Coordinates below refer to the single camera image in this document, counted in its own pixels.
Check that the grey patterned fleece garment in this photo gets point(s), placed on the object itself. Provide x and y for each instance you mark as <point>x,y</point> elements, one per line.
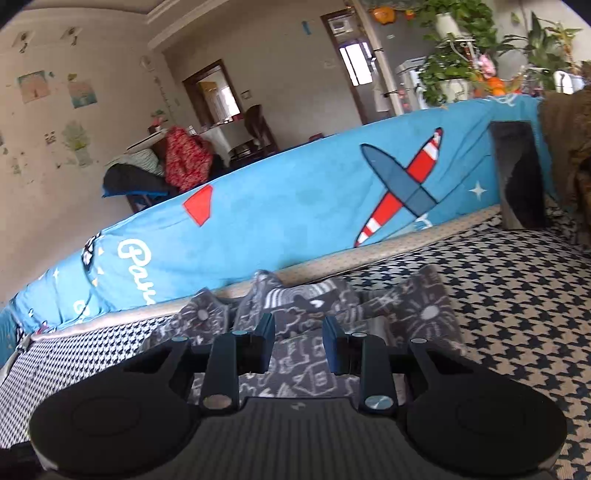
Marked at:
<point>300,297</point>

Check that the pale striped bedding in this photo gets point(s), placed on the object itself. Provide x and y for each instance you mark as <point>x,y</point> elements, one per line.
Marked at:
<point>147,159</point>

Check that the long-leaf potted plant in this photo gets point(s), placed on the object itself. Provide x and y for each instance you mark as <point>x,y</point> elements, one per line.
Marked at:
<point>545,50</point>

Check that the lavender wall sticker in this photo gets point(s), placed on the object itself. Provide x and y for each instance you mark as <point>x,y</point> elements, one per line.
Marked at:
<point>77,143</point>

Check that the orange fruits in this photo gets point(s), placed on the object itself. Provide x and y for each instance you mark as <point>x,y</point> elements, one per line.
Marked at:
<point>494,86</point>

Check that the brown wooden door frame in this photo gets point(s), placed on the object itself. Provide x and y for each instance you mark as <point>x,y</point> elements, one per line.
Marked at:
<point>214,92</point>

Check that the brown patterned scarf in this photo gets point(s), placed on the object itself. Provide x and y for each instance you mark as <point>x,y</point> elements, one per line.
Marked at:
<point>570,152</point>

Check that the red floral cloth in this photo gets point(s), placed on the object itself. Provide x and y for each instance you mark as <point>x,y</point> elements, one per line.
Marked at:
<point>187,157</point>

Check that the pink artificial flowers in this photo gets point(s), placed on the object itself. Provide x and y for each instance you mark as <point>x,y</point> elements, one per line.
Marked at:
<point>485,65</point>

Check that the white appliance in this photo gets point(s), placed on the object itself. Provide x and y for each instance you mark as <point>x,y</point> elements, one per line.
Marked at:
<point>411,78</point>

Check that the orange pumpkin ornament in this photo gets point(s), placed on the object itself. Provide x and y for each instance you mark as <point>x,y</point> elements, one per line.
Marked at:
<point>384,14</point>

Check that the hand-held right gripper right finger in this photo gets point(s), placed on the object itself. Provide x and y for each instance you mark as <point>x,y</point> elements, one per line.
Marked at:
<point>331,348</point>

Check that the white tablecloth table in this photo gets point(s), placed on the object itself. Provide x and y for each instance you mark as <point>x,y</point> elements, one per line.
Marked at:
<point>217,138</point>

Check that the bright glass doorway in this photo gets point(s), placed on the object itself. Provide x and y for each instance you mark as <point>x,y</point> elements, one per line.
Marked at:
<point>353,55</point>

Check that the blue printed sofa blanket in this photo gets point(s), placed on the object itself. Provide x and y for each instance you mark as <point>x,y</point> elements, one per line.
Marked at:
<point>300,184</point>

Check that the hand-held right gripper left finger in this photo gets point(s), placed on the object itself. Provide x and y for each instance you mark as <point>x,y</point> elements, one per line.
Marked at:
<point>265,346</point>

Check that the brown wooden chair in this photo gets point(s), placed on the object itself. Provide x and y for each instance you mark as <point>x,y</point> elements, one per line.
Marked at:
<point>263,129</point>

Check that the houndstooth sofa seat cover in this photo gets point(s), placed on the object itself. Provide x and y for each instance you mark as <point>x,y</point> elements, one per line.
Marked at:
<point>508,300</point>

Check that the pothos plant in white pot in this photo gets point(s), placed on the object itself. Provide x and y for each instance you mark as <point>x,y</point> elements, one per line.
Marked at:
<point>452,46</point>

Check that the grey refrigerator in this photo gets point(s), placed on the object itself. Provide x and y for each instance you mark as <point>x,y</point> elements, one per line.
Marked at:
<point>392,41</point>

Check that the square pastel wall picture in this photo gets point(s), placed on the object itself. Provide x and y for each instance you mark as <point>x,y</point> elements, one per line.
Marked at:
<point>83,93</point>
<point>34,86</point>

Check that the black tablet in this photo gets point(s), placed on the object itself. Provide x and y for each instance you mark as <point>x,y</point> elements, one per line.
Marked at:
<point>519,180</point>

